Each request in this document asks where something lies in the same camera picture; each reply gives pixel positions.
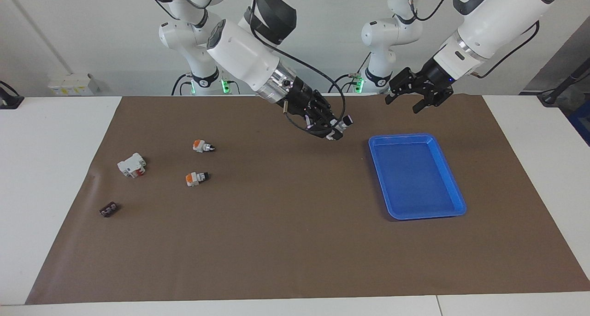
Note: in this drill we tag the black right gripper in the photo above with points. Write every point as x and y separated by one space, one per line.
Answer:
302 99

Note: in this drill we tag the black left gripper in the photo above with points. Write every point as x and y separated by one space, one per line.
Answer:
435 78

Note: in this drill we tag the orange white push switch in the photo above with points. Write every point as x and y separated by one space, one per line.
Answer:
201 145
194 179
348 120

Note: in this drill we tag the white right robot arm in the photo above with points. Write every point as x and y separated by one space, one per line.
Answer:
239 53

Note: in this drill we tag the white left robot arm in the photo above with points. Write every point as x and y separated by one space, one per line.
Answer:
498 16

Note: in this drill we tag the blue plastic tray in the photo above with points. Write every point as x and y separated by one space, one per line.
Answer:
415 177

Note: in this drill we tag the brown table mat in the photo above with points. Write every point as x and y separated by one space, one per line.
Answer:
295 242

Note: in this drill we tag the black stand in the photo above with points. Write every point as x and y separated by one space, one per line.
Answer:
569 80

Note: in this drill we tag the blue crate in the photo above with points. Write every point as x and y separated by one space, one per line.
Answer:
581 122

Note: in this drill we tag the white circuit breaker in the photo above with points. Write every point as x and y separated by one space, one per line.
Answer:
131 165

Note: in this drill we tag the small black electronic component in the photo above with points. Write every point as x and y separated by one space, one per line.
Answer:
109 209

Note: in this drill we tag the black clamp mount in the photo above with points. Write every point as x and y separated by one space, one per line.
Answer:
11 102

